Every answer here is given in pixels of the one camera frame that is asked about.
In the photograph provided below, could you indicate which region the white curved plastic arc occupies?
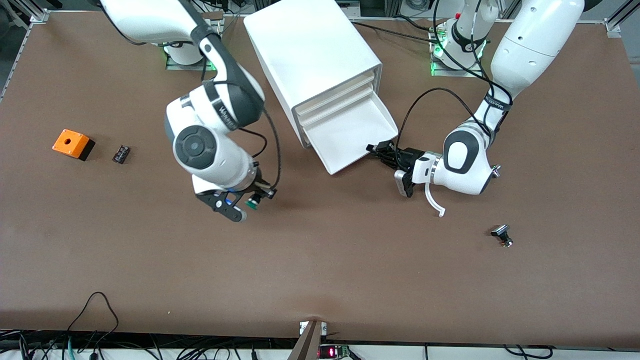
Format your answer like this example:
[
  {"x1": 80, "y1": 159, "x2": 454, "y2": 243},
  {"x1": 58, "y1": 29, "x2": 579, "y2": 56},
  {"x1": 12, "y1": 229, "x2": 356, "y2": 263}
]
[{"x1": 424, "y1": 182, "x2": 446, "y2": 218}]

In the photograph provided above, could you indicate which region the black device with red light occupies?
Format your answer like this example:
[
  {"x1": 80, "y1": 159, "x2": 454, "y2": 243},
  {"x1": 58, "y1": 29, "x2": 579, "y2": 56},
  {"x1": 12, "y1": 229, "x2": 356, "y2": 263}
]
[{"x1": 318, "y1": 344, "x2": 353, "y2": 360}]

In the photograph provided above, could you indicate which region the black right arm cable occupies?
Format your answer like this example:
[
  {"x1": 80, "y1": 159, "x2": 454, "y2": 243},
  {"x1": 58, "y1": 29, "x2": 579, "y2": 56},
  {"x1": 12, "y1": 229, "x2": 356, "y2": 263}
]
[{"x1": 200, "y1": 30, "x2": 282, "y2": 191}]

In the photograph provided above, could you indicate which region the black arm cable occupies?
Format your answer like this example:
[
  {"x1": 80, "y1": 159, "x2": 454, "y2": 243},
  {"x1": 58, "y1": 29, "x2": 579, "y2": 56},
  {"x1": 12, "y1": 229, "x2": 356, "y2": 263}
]
[
  {"x1": 200, "y1": 30, "x2": 282, "y2": 191},
  {"x1": 396, "y1": 0, "x2": 513, "y2": 168}
]

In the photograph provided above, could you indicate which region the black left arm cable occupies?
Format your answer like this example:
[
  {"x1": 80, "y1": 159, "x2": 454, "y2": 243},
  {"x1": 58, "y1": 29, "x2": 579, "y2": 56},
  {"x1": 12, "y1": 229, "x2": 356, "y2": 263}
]
[{"x1": 396, "y1": 0, "x2": 513, "y2": 168}]

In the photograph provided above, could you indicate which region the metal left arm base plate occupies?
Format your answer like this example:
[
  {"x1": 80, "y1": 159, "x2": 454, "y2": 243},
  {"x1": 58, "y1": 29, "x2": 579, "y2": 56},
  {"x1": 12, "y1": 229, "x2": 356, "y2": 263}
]
[{"x1": 430, "y1": 27, "x2": 485, "y2": 78}]

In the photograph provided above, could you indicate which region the black table cable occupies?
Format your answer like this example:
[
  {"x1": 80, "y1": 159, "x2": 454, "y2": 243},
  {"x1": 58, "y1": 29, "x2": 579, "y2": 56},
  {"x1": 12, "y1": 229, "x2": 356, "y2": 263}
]
[
  {"x1": 394, "y1": 14, "x2": 447, "y2": 32},
  {"x1": 354, "y1": 21, "x2": 441, "y2": 42}
]

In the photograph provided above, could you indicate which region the black key switch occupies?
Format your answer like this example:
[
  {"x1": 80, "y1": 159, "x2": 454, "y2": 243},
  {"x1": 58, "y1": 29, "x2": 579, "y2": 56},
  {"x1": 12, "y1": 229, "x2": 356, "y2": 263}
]
[{"x1": 490, "y1": 224, "x2": 514, "y2": 248}]

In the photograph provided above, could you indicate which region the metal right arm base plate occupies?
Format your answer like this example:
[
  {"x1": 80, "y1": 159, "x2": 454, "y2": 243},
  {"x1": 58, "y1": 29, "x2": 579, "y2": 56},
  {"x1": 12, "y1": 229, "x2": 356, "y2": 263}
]
[{"x1": 165, "y1": 20, "x2": 224, "y2": 72}]

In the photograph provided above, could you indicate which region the wooden post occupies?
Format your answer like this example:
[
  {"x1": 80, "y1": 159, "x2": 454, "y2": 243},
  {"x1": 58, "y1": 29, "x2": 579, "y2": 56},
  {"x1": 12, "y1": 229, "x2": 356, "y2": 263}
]
[{"x1": 286, "y1": 320, "x2": 323, "y2": 360}]

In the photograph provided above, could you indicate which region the orange button enclosure box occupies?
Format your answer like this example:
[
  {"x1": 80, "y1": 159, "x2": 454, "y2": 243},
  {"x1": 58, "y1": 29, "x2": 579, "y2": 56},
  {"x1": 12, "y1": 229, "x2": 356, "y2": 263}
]
[{"x1": 52, "y1": 129, "x2": 96, "y2": 162}]

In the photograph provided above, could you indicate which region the black looped cable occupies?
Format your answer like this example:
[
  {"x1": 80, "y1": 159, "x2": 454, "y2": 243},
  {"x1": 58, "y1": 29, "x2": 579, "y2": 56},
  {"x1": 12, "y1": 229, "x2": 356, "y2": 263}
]
[{"x1": 67, "y1": 291, "x2": 120, "y2": 346}]

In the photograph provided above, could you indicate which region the black floor cable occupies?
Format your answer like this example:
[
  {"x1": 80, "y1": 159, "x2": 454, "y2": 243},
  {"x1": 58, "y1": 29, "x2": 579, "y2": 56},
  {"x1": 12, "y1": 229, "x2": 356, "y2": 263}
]
[{"x1": 502, "y1": 344, "x2": 555, "y2": 360}]

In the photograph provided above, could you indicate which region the aluminium frame profile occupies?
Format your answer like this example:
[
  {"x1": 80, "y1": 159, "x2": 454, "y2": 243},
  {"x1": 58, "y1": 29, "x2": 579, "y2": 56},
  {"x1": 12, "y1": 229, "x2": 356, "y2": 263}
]
[
  {"x1": 602, "y1": 0, "x2": 640, "y2": 38},
  {"x1": 30, "y1": 0, "x2": 51, "y2": 24}
]

